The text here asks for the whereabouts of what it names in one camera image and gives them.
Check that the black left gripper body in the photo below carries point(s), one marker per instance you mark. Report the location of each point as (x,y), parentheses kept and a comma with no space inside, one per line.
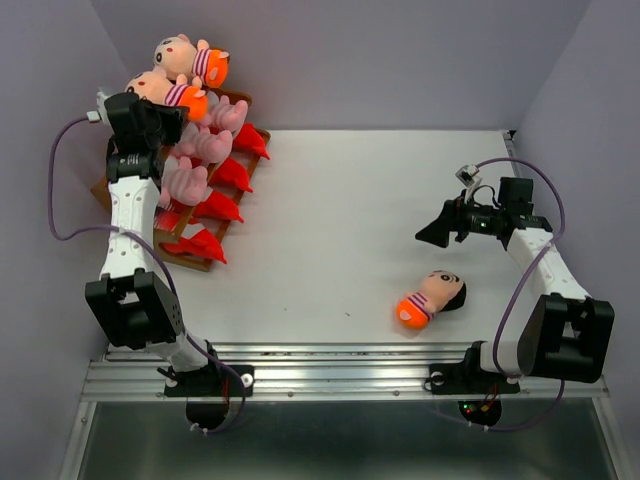
(165,126)

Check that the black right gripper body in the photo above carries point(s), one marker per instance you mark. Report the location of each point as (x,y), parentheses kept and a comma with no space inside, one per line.
(469,218)

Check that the boy doll orange pants front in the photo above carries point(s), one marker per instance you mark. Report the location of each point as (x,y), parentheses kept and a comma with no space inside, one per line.
(156,87)

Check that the boy doll orange pants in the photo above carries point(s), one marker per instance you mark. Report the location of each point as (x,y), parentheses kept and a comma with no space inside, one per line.
(440,291)
(156,87)
(177,55)

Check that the pink striped pig plush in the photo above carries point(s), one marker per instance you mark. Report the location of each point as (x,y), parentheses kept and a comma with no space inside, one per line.
(180,176)
(224,115)
(200,143)

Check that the pink striped pig plush back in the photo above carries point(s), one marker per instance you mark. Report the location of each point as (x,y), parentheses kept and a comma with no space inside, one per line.
(200,143)

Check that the pink striped pig plush front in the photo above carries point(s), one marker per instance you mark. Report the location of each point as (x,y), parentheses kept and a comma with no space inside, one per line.
(224,115)

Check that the red shark plush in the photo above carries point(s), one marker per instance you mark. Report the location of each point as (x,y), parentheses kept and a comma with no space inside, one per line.
(207,204)
(232,173)
(252,140)
(190,245)

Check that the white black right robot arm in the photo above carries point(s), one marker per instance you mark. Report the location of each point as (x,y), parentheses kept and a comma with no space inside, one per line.
(567,334)

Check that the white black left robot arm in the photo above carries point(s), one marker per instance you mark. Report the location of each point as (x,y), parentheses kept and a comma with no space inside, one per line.
(135,308)

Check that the wooden tiered shelf rack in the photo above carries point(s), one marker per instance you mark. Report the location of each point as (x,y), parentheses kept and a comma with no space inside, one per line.
(219,227)

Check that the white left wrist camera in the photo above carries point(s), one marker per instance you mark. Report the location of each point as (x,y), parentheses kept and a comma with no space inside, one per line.
(99,114)

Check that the aluminium front mounting rail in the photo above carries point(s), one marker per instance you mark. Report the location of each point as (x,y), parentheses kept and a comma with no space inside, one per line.
(288,372)

